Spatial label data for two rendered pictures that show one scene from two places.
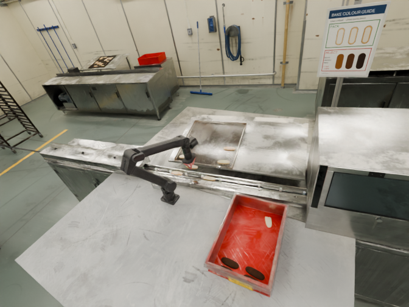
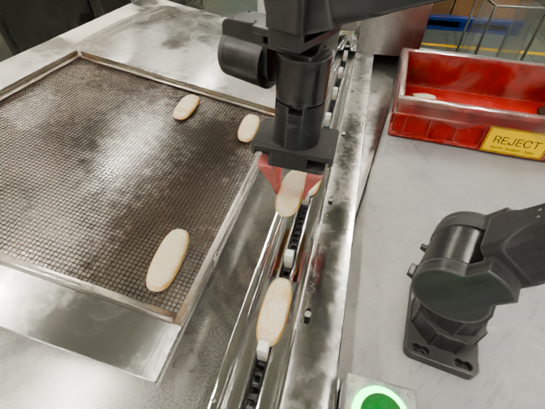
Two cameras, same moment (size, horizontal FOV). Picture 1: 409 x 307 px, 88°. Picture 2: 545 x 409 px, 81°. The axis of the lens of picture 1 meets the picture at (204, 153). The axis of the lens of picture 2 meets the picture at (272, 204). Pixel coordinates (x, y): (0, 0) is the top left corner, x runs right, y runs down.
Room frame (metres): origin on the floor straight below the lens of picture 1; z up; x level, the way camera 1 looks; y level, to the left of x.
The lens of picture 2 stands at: (1.32, 0.45, 1.26)
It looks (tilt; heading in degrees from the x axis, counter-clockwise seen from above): 45 degrees down; 256
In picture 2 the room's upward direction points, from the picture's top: straight up
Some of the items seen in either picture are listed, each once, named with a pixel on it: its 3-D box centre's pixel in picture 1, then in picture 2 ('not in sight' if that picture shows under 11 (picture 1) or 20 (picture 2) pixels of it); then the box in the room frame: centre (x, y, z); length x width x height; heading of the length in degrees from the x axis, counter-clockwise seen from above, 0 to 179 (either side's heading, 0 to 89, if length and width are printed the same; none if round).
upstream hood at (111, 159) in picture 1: (90, 156); not in sight; (1.72, 1.07, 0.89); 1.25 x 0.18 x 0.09; 61
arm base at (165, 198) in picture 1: (168, 194); (449, 312); (1.05, 0.31, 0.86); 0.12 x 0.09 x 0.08; 54
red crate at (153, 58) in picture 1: (151, 58); not in sight; (4.99, 0.68, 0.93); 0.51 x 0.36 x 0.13; 65
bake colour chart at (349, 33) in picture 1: (348, 44); not in sight; (1.47, -1.12, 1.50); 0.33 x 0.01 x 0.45; 56
